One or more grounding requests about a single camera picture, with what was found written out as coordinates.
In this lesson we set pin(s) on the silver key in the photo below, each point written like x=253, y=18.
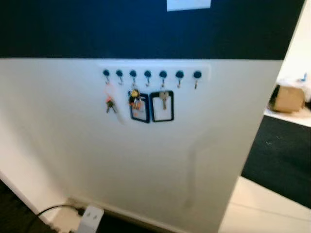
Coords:
x=164, y=99

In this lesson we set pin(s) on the key bunch with yellow tag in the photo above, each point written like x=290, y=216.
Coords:
x=134, y=97

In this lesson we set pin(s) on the white paper sheet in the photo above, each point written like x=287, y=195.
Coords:
x=188, y=4

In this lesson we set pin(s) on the black framed card holder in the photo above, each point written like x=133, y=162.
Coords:
x=162, y=114
x=141, y=117

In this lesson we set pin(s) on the white hook rail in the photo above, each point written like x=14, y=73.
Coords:
x=155, y=68

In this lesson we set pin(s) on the black floor mat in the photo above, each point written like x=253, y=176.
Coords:
x=282, y=155

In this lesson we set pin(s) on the dark blue round wall hook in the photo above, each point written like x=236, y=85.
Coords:
x=106, y=73
x=179, y=74
x=147, y=74
x=132, y=74
x=163, y=74
x=119, y=73
x=197, y=74

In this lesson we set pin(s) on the brown cardboard box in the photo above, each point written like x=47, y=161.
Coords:
x=287, y=99

